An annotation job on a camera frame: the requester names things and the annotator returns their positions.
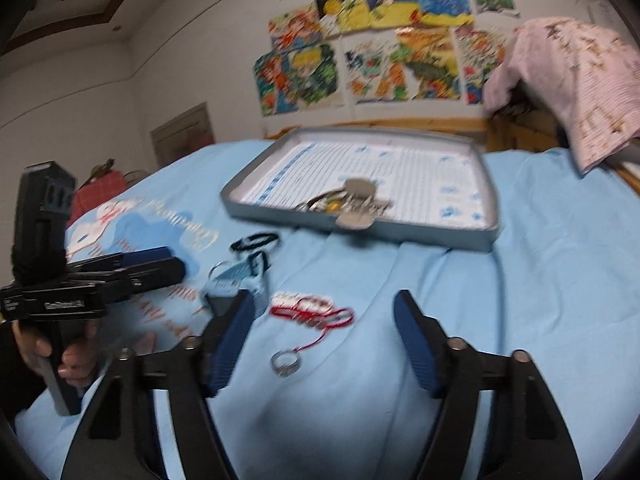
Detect black hair tie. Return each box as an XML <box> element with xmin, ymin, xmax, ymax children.
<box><xmin>229</xmin><ymin>231</ymin><xmax>281</xmax><ymax>255</ymax></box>

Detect red string bracelet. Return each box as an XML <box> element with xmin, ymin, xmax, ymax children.
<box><xmin>269</xmin><ymin>292</ymin><xmax>356</xmax><ymax>356</ymax></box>

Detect silver finger ring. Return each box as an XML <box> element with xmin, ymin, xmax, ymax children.
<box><xmin>270</xmin><ymin>350</ymin><xmax>304</xmax><ymax>378</ymax></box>

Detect beaded keychain charm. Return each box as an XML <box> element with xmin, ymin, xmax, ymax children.
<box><xmin>294</xmin><ymin>188</ymin><xmax>347</xmax><ymax>212</ymax></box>

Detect beige claw hair clip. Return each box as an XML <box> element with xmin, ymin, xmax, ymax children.
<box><xmin>335</xmin><ymin>178</ymin><xmax>393</xmax><ymax>231</ymax></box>

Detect person's left hand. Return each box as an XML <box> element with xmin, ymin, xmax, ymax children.
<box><xmin>12</xmin><ymin>316</ymin><xmax>101</xmax><ymax>388</ymax></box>

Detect red checkered cloth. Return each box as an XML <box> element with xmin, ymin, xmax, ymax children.
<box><xmin>67</xmin><ymin>170</ymin><xmax>127</xmax><ymax>226</ymax></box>

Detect brown wooden door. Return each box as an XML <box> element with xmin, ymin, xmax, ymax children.
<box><xmin>151</xmin><ymin>103</ymin><xmax>216</xmax><ymax>167</ymax></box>

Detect light blue cartoon bedsheet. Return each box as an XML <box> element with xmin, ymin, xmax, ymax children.
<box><xmin>14</xmin><ymin>138</ymin><xmax>640</xmax><ymax>480</ymax></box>

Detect grey shallow tray box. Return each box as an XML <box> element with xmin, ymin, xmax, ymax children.
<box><xmin>220</xmin><ymin>127</ymin><xmax>500</xmax><ymax>252</ymax></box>

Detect wooden bed headboard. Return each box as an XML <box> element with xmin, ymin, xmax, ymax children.
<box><xmin>264</xmin><ymin>116</ymin><xmax>566</xmax><ymax>154</ymax></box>

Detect pink floral blanket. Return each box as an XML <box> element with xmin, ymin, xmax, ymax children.
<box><xmin>483</xmin><ymin>16</ymin><xmax>639</xmax><ymax>174</ymax></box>

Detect children's drawings on wall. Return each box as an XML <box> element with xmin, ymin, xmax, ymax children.
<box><xmin>253</xmin><ymin>0</ymin><xmax>518</xmax><ymax>117</ymax></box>

